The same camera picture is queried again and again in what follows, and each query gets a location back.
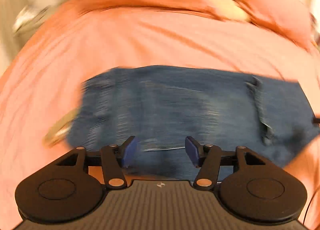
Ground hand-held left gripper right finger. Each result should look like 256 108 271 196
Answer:
185 135 267 191

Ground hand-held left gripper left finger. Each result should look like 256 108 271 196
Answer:
53 135 138 191

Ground blue denim pants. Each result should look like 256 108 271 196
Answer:
66 65 320 178

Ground yellow cushion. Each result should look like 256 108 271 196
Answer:
209 0 251 23

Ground beige nightstand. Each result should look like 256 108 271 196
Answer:
12 5 57 39

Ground beige drawstring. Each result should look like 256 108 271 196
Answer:
42 108 80 146

